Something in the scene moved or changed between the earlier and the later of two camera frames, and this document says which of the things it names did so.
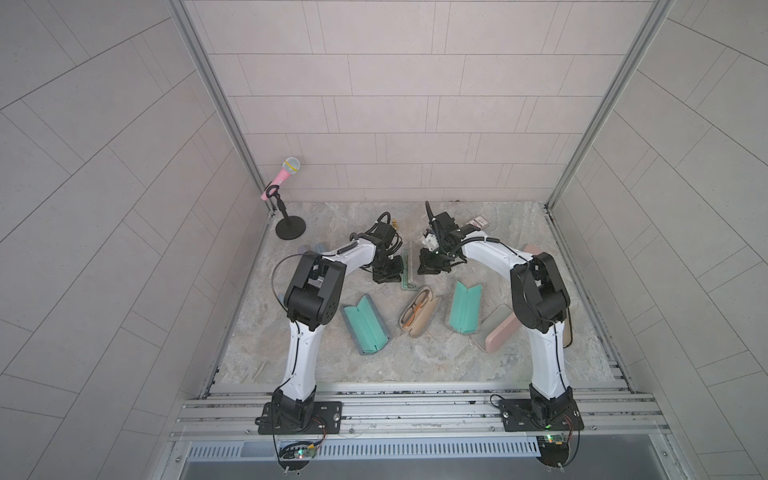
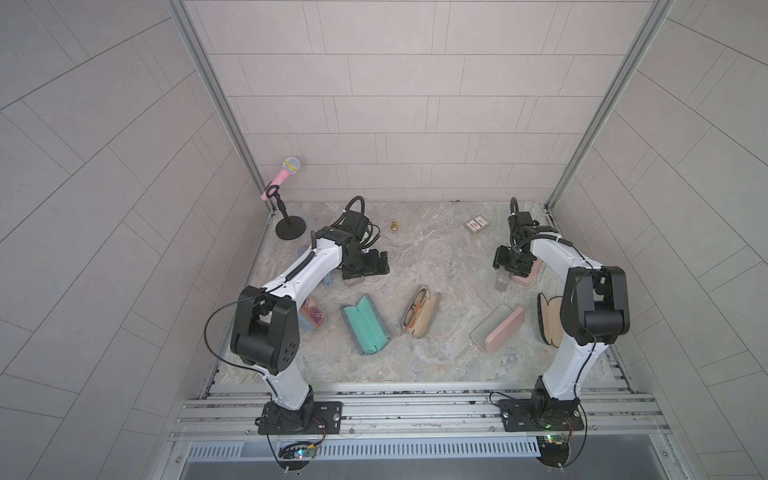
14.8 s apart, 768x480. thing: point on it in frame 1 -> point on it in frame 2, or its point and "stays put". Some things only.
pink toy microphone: (291, 166) stays put
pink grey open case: (500, 325) stays put
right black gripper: (426, 264) -> (500, 257)
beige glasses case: (419, 312) stays put
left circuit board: (294, 453) stays put
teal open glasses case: (365, 325) stays put
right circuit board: (554, 449) stays put
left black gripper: (395, 274) -> (371, 267)
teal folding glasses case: (466, 306) -> (502, 280)
